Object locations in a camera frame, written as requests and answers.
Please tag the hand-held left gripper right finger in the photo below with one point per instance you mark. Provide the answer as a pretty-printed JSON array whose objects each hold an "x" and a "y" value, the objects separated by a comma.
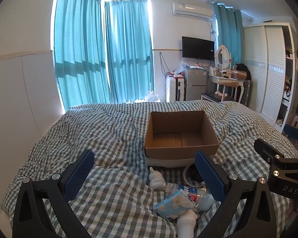
[{"x": 209, "y": 178}]

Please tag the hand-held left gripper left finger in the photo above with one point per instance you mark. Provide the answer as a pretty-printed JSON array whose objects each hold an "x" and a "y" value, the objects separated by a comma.
[{"x": 80, "y": 176}]

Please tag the tape roll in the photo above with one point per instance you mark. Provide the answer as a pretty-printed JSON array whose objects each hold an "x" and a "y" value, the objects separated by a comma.
[{"x": 190, "y": 176}]

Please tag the clear plastic bottle red label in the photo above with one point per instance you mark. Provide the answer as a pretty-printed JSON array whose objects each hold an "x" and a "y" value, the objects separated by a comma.
[{"x": 201, "y": 198}]

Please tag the light blue tissue pack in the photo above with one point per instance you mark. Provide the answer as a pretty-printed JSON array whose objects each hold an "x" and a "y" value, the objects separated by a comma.
[{"x": 172, "y": 204}]

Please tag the brown cardboard box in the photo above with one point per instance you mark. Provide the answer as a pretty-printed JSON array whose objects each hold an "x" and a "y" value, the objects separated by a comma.
[{"x": 168, "y": 153}]

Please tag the white plastic bottle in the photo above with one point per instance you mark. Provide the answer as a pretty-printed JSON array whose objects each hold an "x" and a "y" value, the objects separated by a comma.
[{"x": 186, "y": 224}]

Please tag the grey checked duvet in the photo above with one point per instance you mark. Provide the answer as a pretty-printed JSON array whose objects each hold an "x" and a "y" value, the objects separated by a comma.
[{"x": 109, "y": 133}]

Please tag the white slatted wardrobe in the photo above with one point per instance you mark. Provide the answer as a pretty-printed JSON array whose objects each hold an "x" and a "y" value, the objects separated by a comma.
[{"x": 268, "y": 79}]

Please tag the wooden stool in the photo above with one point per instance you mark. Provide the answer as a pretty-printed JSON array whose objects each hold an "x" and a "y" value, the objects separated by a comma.
[{"x": 228, "y": 82}]

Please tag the black padded bench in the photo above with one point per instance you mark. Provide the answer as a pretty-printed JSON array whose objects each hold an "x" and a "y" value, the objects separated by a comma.
[{"x": 209, "y": 96}]

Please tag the wooden box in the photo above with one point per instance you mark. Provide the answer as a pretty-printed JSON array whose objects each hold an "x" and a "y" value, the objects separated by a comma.
[{"x": 239, "y": 73}]

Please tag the black bag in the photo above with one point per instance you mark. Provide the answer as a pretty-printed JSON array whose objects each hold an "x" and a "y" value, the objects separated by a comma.
[{"x": 243, "y": 70}]

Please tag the white dressing table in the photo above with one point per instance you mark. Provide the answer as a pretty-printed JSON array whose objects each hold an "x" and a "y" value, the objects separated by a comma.
[{"x": 214, "y": 79}]

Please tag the silver small fridge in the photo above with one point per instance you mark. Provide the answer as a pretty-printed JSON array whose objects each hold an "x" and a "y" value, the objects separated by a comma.
[{"x": 195, "y": 84}]

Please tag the white suitcase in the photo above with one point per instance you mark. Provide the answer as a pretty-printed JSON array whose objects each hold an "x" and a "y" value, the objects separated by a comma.
[{"x": 172, "y": 89}]

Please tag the white oval mirror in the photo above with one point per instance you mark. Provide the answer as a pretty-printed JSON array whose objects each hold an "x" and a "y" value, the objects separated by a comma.
[{"x": 222, "y": 57}]

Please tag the crumpled clear plastic bag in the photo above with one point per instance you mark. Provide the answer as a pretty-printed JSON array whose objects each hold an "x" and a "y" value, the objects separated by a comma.
[{"x": 180, "y": 68}]

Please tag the wide teal curtain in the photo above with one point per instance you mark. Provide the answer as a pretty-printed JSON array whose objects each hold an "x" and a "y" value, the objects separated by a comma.
[{"x": 77, "y": 54}]

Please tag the narrow teal curtain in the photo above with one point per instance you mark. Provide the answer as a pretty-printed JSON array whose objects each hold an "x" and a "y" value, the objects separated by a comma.
[{"x": 228, "y": 34}]

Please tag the white air conditioner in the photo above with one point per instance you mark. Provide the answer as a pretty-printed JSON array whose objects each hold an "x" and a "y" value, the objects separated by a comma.
[{"x": 191, "y": 10}]

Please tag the black wall television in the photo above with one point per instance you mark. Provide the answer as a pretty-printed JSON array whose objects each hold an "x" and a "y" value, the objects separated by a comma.
[{"x": 197, "y": 48}]

